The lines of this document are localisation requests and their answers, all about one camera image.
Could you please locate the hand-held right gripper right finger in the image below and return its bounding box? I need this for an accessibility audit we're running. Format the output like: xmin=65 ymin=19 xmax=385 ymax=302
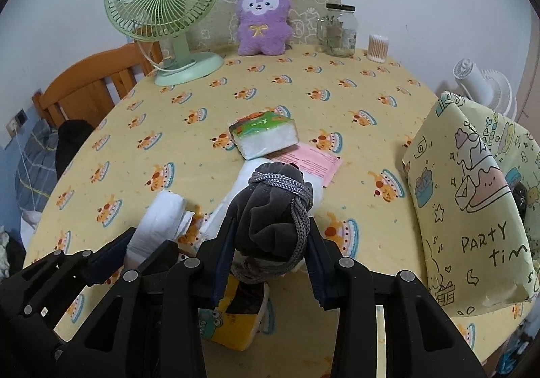
xmin=305 ymin=217 xmax=486 ymax=378

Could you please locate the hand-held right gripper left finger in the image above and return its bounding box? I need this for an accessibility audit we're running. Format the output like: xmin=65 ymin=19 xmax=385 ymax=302
xmin=55 ymin=217 xmax=238 ymax=378

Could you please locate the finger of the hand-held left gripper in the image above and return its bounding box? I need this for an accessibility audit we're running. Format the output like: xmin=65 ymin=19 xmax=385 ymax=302
xmin=140 ymin=240 xmax=180 ymax=275
xmin=17 ymin=226 xmax=138 ymax=290

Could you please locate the grey drawstring pouch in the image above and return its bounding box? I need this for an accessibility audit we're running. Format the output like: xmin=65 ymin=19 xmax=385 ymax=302
xmin=231 ymin=163 xmax=315 ymax=287

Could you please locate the green tissue pack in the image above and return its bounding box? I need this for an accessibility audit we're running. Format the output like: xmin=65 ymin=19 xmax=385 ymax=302
xmin=228 ymin=106 xmax=299 ymax=160

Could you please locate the yellow cartoon tissue pack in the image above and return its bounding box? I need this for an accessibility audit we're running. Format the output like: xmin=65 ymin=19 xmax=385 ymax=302
xmin=201 ymin=274 xmax=271 ymax=352

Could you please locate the white cloth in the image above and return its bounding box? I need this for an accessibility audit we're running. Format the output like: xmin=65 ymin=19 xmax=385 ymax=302
xmin=20 ymin=208 xmax=44 ymax=232

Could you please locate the white plastic package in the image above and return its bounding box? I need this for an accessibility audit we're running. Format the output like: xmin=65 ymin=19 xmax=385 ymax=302
xmin=202 ymin=161 xmax=326 ymax=277

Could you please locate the pink paper sheet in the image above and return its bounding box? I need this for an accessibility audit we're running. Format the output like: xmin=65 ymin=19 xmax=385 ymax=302
xmin=264 ymin=142 xmax=343 ymax=189

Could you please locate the black cloth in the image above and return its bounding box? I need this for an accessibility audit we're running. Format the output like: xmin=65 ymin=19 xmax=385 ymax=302
xmin=56 ymin=120 xmax=96 ymax=180

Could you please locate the blue plaid bedding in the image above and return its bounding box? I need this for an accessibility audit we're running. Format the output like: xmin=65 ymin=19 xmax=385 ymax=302
xmin=15 ymin=120 xmax=60 ymax=214

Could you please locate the yellow cartoon gift box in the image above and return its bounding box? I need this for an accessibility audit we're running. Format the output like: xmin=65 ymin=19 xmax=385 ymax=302
xmin=401 ymin=91 xmax=540 ymax=317

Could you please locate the wooden chair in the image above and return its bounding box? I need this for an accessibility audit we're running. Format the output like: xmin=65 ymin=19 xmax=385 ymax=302
xmin=31 ymin=40 xmax=163 ymax=130

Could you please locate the cotton swab container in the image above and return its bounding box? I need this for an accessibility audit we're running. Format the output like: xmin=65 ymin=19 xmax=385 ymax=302
xmin=367 ymin=34 xmax=390 ymax=63

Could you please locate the glass jar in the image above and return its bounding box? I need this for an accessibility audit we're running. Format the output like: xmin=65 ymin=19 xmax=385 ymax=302
xmin=316 ymin=3 xmax=359 ymax=58

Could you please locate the purple plush toy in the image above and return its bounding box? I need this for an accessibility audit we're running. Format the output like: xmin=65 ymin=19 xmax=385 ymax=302
xmin=235 ymin=0 xmax=294 ymax=57

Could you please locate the white fan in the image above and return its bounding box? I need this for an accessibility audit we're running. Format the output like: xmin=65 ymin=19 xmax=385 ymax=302
xmin=452 ymin=58 xmax=518 ymax=119

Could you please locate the wall socket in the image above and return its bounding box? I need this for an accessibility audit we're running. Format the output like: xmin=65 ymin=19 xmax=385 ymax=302
xmin=6 ymin=108 xmax=28 ymax=136

